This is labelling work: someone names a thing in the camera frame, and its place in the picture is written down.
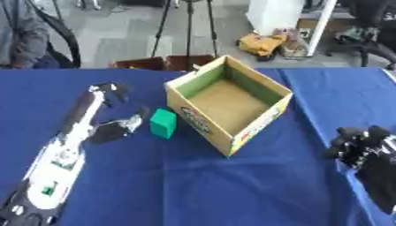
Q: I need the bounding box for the person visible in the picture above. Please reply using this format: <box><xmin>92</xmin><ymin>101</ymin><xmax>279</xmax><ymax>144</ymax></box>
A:
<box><xmin>0</xmin><ymin>0</ymin><xmax>61</xmax><ymax>70</ymax></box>

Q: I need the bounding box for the brown cardboard box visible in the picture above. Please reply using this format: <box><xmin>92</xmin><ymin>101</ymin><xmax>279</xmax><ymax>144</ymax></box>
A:
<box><xmin>108</xmin><ymin>54</ymin><xmax>218</xmax><ymax>72</ymax></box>

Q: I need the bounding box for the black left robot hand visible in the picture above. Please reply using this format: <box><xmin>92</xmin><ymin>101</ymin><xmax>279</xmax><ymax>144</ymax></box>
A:
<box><xmin>58</xmin><ymin>81</ymin><xmax>150</xmax><ymax>145</ymax></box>

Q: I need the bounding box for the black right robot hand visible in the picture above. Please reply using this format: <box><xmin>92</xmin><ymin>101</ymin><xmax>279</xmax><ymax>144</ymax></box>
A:
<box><xmin>323</xmin><ymin>124</ymin><xmax>396</xmax><ymax>215</ymax></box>

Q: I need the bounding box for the yellow bag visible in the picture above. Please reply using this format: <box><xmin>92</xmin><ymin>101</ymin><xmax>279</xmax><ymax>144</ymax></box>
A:
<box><xmin>236</xmin><ymin>32</ymin><xmax>288</xmax><ymax>57</ymax></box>

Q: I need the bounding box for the black tripod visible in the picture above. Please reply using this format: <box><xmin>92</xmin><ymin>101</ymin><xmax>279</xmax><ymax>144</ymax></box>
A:
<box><xmin>149</xmin><ymin>0</ymin><xmax>220</xmax><ymax>72</ymax></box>

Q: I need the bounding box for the green block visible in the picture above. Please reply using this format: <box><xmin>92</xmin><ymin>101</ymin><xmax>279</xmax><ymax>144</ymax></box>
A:
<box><xmin>148</xmin><ymin>108</ymin><xmax>179</xmax><ymax>139</ymax></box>

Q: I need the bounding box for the black office chair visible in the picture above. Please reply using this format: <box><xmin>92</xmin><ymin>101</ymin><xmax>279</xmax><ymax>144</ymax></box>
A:
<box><xmin>323</xmin><ymin>0</ymin><xmax>396</xmax><ymax>71</ymax></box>

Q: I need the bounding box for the white cabinet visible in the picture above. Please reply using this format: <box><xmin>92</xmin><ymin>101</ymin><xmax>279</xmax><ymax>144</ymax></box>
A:
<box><xmin>244</xmin><ymin>0</ymin><xmax>339</xmax><ymax>57</ymax></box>

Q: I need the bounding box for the tan cardboard box green inside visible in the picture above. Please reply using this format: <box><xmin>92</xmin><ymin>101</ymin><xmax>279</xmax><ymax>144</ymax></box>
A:
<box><xmin>164</xmin><ymin>55</ymin><xmax>294</xmax><ymax>157</ymax></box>

